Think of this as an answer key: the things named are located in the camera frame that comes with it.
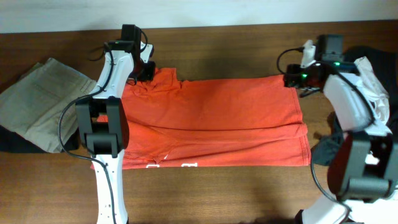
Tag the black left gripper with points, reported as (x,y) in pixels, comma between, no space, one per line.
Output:
(150,72)

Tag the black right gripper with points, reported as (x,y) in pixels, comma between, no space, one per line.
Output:
(294,80)

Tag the red orange t-shirt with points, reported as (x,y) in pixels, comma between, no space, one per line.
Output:
(209,123)

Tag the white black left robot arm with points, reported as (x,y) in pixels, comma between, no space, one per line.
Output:
(103,126)

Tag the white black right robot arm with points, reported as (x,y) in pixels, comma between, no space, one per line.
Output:
(362,178)

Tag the folded khaki trousers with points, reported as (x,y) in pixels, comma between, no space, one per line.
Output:
(33,106)

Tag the folded black garment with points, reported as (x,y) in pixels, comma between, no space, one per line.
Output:
(13,143)

